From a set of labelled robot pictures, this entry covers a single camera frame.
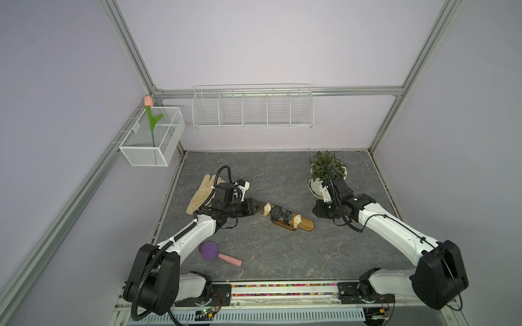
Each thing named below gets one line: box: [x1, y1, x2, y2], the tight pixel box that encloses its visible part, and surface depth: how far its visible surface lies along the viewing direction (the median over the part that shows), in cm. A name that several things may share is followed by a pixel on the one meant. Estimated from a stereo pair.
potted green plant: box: [307, 150, 348, 201], surface depth 93 cm
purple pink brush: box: [199, 241, 243, 267], surface depth 84 cm
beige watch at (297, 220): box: [292, 213, 302, 229], surface depth 85 cm
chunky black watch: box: [270, 205, 284, 223], surface depth 87 cm
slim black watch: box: [282, 209, 293, 227], surface depth 86 cm
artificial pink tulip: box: [144, 95, 164, 148], surface depth 86 cm
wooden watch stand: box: [259, 204, 315, 232], surface depth 85 cm
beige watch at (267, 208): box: [263, 202, 272, 217], surface depth 88 cm
